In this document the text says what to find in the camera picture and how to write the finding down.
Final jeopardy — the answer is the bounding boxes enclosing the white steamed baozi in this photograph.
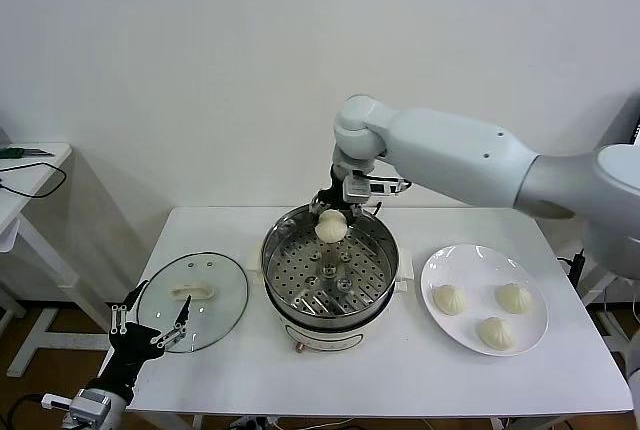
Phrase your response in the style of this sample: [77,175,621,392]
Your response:
[314,208,347,244]
[431,283,469,317]
[474,317,516,353]
[494,282,534,315]

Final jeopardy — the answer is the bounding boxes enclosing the stainless steel steamer basket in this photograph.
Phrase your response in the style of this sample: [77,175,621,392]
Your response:
[260,203,400,329]

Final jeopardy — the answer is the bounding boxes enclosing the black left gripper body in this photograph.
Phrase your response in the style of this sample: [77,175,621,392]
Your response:
[96,322,165,392]

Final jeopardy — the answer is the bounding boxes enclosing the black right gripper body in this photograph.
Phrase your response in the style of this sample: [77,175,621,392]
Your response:
[315,164,351,212]

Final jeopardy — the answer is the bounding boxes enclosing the cream electric cooker base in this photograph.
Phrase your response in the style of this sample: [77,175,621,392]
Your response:
[245,244,415,354]

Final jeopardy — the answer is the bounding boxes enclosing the white side table with cable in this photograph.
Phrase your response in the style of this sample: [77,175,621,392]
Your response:
[0,142,126,379]

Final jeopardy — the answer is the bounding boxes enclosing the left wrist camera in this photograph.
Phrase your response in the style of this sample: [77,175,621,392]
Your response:
[41,389,111,421]

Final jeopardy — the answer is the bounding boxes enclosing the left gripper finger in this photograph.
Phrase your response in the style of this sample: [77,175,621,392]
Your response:
[151,294,193,350]
[109,279,150,335]

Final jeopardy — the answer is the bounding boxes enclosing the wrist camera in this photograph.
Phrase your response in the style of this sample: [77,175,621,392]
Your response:
[343,174,414,204]
[41,389,111,421]

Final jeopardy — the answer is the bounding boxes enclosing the green handled tool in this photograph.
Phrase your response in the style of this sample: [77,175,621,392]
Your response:
[0,146,55,160]

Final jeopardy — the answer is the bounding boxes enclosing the white round plate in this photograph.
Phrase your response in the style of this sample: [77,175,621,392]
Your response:
[420,244,550,357]

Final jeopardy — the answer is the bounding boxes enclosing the thin black cable loop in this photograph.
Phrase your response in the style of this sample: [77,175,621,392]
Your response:
[0,162,69,200]

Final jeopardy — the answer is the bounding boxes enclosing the glass lid with cream handle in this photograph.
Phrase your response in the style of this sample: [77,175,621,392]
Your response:
[136,251,250,354]

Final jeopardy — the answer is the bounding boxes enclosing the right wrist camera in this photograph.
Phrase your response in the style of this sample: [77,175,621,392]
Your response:
[343,174,414,204]

